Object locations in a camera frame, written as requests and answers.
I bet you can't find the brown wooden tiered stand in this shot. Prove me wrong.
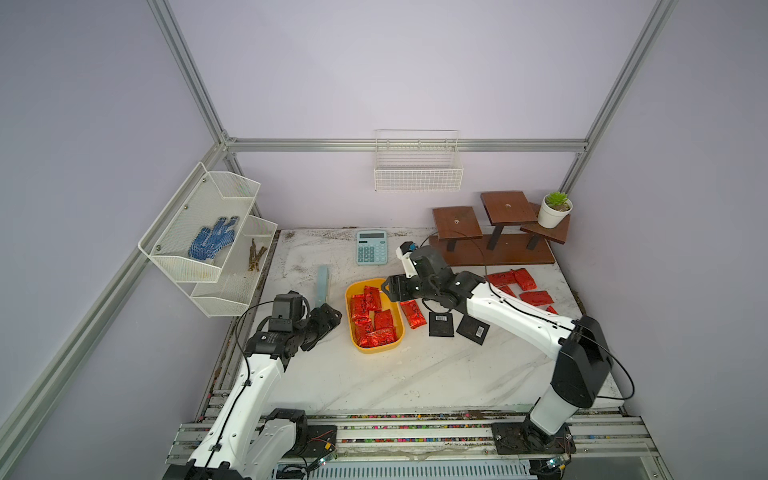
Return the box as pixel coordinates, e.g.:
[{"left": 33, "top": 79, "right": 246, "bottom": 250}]
[{"left": 427, "top": 191, "right": 571, "bottom": 266}]

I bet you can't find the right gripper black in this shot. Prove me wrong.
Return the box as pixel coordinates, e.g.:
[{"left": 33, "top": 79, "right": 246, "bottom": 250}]
[{"left": 383, "top": 273, "right": 440, "bottom": 301}]

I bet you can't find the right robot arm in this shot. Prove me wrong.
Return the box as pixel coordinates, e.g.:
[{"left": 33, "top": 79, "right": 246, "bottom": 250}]
[{"left": 383, "top": 241, "right": 614, "bottom": 443}]

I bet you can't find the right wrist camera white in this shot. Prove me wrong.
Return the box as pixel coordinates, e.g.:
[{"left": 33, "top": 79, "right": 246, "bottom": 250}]
[{"left": 396, "top": 241, "right": 418, "bottom": 278}]

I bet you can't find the light blue calculator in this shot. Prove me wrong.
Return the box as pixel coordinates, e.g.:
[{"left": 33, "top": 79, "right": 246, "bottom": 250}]
[{"left": 356, "top": 230, "right": 388, "bottom": 266}]

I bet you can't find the blue dotted work glove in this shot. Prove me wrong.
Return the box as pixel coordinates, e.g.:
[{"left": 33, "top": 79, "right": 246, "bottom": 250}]
[{"left": 187, "top": 216, "right": 239, "bottom": 261}]

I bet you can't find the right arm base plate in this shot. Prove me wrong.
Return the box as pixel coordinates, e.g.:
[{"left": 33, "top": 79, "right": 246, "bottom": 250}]
[{"left": 491, "top": 418, "right": 576, "bottom": 455}]

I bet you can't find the wooden clothespins bundle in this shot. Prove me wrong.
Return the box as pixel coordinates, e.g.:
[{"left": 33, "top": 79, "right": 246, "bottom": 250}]
[{"left": 248, "top": 238, "right": 268, "bottom": 272}]

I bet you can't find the white wire wall basket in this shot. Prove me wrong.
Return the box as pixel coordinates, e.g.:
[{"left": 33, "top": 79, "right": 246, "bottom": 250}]
[{"left": 374, "top": 129, "right": 464, "bottom": 193}]

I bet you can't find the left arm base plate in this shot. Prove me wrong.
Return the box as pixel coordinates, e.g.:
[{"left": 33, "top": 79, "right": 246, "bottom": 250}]
[{"left": 252, "top": 408, "right": 338, "bottom": 461}]

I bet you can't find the yellow storage box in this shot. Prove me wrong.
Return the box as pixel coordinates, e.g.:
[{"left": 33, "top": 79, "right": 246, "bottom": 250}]
[{"left": 344, "top": 277, "right": 407, "bottom": 355}]

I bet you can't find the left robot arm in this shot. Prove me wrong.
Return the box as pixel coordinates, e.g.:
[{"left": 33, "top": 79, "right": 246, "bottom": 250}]
[{"left": 163, "top": 290, "right": 342, "bottom": 479}]

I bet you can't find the small potted green plant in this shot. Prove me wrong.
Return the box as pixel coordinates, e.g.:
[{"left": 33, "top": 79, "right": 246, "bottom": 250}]
[{"left": 538, "top": 192, "right": 573, "bottom": 229}]

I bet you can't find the aluminium frame rail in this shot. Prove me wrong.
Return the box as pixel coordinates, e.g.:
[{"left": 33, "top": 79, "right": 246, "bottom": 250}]
[{"left": 227, "top": 138, "right": 588, "bottom": 153}]

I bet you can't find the white mesh shelf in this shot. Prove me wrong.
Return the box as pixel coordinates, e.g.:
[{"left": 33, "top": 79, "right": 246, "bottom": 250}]
[
  {"left": 190, "top": 215, "right": 277, "bottom": 318},
  {"left": 138, "top": 163, "right": 261, "bottom": 283}
]

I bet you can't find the red foil tea bags pile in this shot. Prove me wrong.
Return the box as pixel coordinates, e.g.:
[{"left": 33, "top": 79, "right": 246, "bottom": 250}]
[{"left": 349, "top": 284, "right": 399, "bottom": 350}]

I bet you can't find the black barcode tea bag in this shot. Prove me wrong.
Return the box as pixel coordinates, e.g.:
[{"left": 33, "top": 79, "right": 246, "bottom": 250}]
[{"left": 428, "top": 312, "right": 455, "bottom": 338}]

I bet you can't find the lower white mesh shelf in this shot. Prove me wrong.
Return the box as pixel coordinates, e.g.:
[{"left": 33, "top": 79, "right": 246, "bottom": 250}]
[{"left": 190, "top": 215, "right": 277, "bottom": 318}]

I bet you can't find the light blue stapler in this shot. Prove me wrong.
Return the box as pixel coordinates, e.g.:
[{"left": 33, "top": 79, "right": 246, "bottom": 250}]
[{"left": 315, "top": 265, "right": 330, "bottom": 307}]

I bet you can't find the upper white mesh shelf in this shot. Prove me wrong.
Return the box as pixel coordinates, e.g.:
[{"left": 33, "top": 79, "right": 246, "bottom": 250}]
[{"left": 138, "top": 163, "right": 261, "bottom": 283}]

